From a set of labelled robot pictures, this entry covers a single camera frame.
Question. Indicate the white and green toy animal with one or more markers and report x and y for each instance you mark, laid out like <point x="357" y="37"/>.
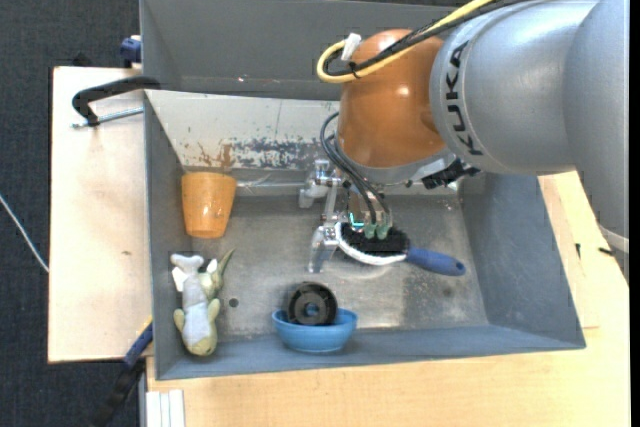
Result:
<point x="196" y="310"/>

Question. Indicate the orange plastic cup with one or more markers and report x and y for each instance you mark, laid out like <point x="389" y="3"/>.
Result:
<point x="207" y="205"/>

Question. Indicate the grey metal bin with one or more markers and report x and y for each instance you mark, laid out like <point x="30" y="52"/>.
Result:
<point x="280" y="40"/>

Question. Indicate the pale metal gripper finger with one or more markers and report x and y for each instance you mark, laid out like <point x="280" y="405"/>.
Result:
<point x="314" y="187"/>
<point x="322" y="245"/>

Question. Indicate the blue bowl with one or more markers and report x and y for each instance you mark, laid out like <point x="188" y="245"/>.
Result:
<point x="315" y="337"/>

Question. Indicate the black round wheel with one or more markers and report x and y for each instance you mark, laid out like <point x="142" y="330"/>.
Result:
<point x="325" y="302"/>

